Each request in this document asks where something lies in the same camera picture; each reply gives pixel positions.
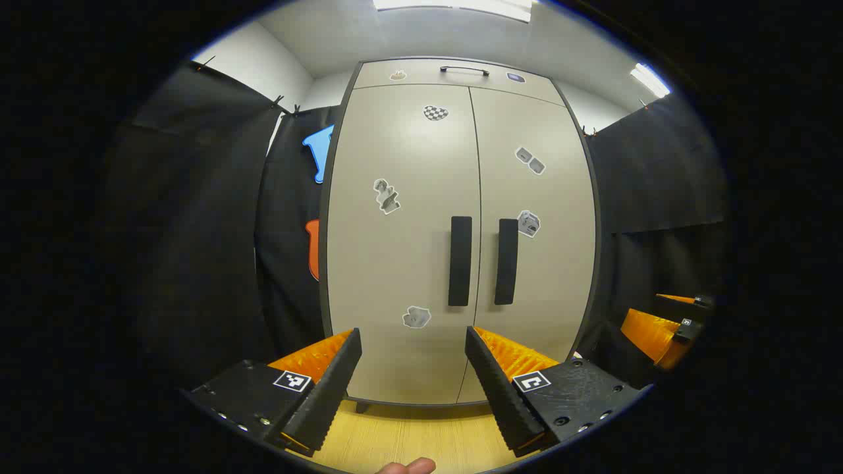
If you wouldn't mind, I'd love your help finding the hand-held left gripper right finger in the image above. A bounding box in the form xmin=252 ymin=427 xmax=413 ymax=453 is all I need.
xmin=464 ymin=325 xmax=653 ymax=460

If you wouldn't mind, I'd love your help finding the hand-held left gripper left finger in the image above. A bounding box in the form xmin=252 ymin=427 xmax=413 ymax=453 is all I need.
xmin=181 ymin=327 xmax=363 ymax=458

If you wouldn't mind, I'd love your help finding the beige shoe cabinet door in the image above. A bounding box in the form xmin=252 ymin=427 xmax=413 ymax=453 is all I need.
xmin=458 ymin=87 xmax=597 ymax=404
xmin=327 ymin=84 xmax=483 ymax=404

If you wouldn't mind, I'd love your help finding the black door handle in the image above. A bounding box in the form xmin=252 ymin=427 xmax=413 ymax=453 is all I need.
xmin=449 ymin=216 xmax=473 ymax=307
xmin=494 ymin=219 xmax=520 ymax=305

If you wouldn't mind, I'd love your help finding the beige double-door shoe cabinet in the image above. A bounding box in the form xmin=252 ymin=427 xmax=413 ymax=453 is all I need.
xmin=319 ymin=57 xmax=601 ymax=414

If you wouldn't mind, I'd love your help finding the small ceiling light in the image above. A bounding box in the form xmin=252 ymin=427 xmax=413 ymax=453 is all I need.
xmin=630 ymin=63 xmax=671 ymax=99

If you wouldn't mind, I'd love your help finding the long ceiling light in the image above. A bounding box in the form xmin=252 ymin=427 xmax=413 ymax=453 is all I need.
xmin=373 ymin=0 xmax=533 ymax=23

